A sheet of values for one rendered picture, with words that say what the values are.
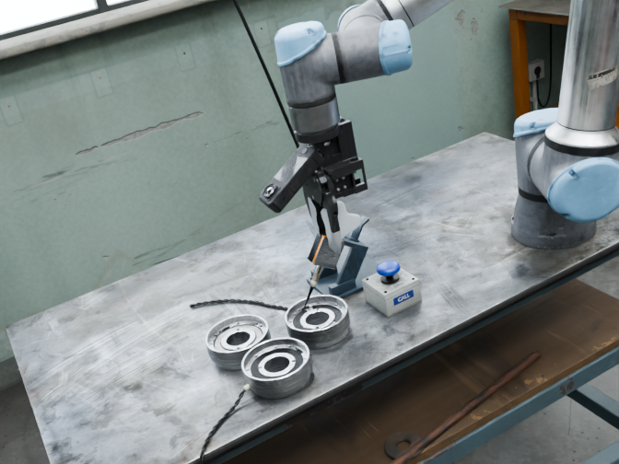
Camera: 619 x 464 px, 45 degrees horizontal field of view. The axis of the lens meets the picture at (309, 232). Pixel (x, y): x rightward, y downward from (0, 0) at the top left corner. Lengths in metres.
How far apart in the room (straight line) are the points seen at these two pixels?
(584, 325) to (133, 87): 1.71
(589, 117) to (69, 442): 0.91
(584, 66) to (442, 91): 2.16
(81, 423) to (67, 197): 1.58
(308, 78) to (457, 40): 2.25
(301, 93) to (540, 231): 0.53
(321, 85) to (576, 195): 0.42
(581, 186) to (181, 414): 0.69
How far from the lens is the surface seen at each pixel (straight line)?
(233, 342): 1.27
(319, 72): 1.10
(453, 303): 1.28
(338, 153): 1.18
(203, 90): 2.78
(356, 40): 1.11
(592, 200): 1.24
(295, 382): 1.13
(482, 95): 3.47
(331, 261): 1.23
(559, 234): 1.40
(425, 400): 1.48
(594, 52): 1.18
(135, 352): 1.35
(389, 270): 1.25
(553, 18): 3.19
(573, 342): 1.60
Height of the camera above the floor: 1.51
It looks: 27 degrees down
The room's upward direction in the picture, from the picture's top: 12 degrees counter-clockwise
